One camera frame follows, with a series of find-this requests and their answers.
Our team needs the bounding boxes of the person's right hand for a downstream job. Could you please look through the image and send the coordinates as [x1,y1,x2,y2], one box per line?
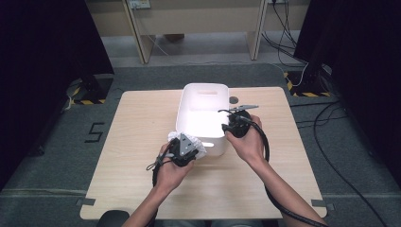
[225,114,269,167]

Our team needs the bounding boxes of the black chair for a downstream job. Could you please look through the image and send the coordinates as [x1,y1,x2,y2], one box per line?
[96,210,131,227]

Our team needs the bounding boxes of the thin black floor cables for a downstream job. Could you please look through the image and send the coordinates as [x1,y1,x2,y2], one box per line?
[296,107,348,129]

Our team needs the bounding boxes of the right hand-held gripper black cable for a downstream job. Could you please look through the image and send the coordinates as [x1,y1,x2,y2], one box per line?
[239,116,330,227]

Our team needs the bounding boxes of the thin white cable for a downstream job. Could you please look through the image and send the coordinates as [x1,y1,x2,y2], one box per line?
[135,8,171,57]

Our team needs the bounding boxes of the straight black floor cable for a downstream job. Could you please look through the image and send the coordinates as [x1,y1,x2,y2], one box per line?
[289,100,340,108]

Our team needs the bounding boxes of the beige wooden desk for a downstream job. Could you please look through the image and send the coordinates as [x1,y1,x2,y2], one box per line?
[84,0,311,65]

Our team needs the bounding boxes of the black stand base striped tape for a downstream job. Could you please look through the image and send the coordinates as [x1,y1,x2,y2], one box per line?
[283,70,332,98]
[70,74,114,106]

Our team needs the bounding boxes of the grey tape strip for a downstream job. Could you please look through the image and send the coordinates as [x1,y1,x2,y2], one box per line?
[75,198,96,207]
[311,199,335,212]

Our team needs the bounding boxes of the white cloth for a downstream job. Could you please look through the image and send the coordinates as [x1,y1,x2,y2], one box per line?
[167,131,207,160]

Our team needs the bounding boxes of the white wall socket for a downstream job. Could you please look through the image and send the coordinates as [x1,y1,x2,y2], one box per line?
[128,0,151,9]

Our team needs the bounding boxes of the person's left hand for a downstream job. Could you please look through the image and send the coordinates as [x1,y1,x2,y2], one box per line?
[155,143,195,195]

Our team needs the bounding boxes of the left hand-held gripper black cable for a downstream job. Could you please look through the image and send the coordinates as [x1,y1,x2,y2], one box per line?
[146,140,176,227]

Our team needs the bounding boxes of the long black floor cable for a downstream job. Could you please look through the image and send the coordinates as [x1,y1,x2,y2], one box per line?
[312,101,389,227]

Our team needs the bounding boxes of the hand-held gripper black cable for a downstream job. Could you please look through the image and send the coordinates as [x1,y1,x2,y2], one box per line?
[239,116,330,227]
[146,140,176,227]

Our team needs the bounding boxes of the white plastic bin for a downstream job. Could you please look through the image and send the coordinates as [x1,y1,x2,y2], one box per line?
[175,82,230,157]

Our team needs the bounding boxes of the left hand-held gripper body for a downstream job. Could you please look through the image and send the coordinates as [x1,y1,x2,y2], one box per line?
[169,132,200,167]

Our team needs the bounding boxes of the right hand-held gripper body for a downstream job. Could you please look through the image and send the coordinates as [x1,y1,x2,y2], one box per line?
[227,104,259,139]

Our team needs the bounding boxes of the black curtain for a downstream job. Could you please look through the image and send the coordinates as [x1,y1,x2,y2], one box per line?
[0,0,114,190]
[292,0,401,187]

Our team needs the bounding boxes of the black cable bundle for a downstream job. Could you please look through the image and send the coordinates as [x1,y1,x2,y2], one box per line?
[260,0,308,69]

